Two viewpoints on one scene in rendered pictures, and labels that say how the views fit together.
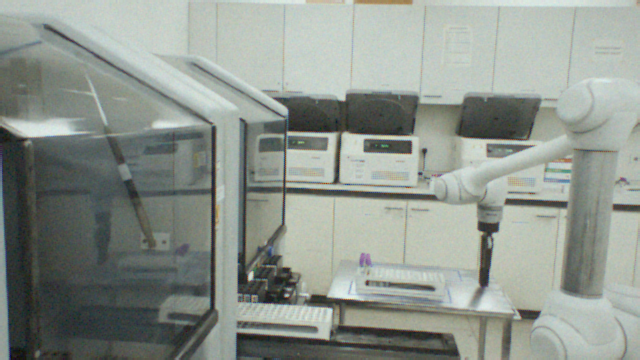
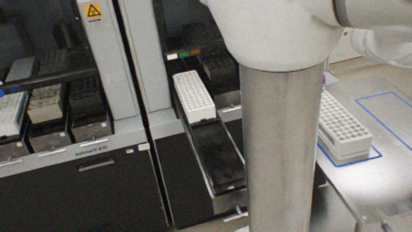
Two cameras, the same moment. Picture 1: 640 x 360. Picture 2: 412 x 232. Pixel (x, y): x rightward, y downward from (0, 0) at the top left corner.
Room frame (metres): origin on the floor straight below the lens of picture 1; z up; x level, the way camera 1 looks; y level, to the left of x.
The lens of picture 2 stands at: (1.14, -1.01, 1.55)
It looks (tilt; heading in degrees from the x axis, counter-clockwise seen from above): 35 degrees down; 74
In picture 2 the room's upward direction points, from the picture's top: 7 degrees counter-clockwise
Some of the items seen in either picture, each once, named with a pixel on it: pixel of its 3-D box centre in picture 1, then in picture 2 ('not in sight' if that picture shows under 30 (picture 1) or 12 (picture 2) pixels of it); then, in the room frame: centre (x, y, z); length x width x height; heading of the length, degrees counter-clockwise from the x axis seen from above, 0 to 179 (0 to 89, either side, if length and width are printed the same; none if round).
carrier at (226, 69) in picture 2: (258, 295); (222, 73); (1.59, 0.20, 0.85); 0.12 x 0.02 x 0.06; 175
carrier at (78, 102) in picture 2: not in sight; (86, 103); (1.04, 0.25, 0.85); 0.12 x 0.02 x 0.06; 175
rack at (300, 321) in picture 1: (278, 322); (192, 95); (1.43, 0.12, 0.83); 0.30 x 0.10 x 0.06; 84
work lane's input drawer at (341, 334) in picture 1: (340, 345); (206, 133); (1.42, -0.06, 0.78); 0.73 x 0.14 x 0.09; 84
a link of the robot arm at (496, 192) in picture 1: (489, 182); not in sight; (1.83, -0.57, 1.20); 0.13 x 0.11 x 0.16; 119
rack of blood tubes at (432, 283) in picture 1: (399, 282); (329, 119); (1.77, -0.27, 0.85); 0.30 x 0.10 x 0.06; 82
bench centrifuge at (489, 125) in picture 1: (496, 140); not in sight; (3.91, -1.25, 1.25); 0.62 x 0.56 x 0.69; 174
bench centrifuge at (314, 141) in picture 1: (303, 136); not in sight; (4.05, 0.18, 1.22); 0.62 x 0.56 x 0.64; 173
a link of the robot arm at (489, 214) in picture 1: (489, 212); not in sight; (1.84, -0.59, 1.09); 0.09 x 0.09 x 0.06
